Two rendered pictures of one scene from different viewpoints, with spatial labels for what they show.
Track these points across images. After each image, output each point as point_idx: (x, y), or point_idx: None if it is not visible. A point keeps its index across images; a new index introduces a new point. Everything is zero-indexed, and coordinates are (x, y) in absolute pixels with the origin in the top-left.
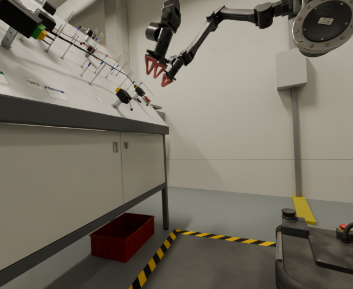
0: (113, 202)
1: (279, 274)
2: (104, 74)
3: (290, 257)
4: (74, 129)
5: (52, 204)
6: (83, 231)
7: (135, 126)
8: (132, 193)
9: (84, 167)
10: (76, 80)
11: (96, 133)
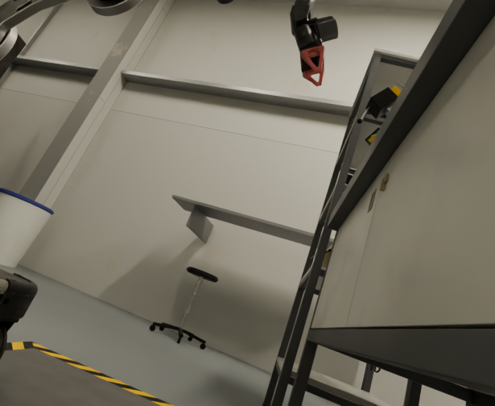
0: (341, 311)
1: (34, 290)
2: None
3: None
4: (356, 205)
5: (328, 287)
6: (321, 336)
7: (382, 129)
8: (360, 307)
9: (346, 247)
10: None
11: (364, 196)
